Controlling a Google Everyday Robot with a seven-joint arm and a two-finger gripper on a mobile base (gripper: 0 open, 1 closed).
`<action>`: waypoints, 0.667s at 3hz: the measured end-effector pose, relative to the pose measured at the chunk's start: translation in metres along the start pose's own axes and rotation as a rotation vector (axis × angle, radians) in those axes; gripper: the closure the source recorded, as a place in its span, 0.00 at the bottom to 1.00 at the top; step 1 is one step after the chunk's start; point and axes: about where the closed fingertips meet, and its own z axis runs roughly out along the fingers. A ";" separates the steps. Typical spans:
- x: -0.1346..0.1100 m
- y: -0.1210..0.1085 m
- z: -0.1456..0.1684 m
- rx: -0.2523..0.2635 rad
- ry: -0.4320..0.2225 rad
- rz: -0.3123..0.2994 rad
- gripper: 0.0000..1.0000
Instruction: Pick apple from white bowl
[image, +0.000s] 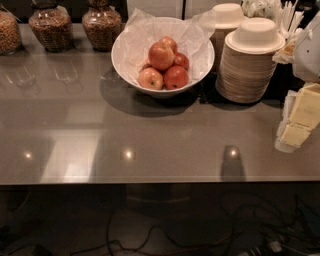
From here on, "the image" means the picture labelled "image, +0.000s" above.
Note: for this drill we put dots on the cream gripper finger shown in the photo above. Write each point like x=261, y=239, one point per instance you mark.
x=306, y=109
x=295, y=135

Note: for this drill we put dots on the red yellow apple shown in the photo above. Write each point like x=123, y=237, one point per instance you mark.
x=160, y=56

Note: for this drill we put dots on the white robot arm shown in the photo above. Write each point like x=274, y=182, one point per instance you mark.
x=306, y=55

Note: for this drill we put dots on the front right red apple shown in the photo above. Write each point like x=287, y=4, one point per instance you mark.
x=175, y=77

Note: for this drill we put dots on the white ceramic bowl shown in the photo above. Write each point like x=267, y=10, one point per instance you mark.
x=117, y=60

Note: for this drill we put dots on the front left yellow-red apple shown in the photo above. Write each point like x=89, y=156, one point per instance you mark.
x=150, y=78

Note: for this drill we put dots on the back red apple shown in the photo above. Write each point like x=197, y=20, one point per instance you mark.
x=170, y=42

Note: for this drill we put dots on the front stack of paper bowls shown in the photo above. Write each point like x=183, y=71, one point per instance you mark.
x=246, y=65

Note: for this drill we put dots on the stack of paper bowls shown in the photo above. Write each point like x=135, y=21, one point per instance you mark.
x=246, y=65
x=228, y=18

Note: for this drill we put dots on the white plastic cutlery bunch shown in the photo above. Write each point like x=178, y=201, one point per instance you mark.
x=286, y=18

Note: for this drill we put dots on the rear stack of paper bowls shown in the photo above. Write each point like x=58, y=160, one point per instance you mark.
x=228, y=18

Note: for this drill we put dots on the white tissue paper liner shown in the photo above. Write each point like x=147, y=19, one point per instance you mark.
x=192, y=38

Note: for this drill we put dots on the right glass jar of cereal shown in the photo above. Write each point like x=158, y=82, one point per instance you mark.
x=101, y=24

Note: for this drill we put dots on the glass jar of cereal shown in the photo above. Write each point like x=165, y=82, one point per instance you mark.
x=51, y=25
x=101, y=24
x=10, y=35

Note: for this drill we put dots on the middle glass jar of cereal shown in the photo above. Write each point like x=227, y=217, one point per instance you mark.
x=51, y=25

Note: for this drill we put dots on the left glass jar of cereal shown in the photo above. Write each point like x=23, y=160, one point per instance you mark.
x=10, y=35

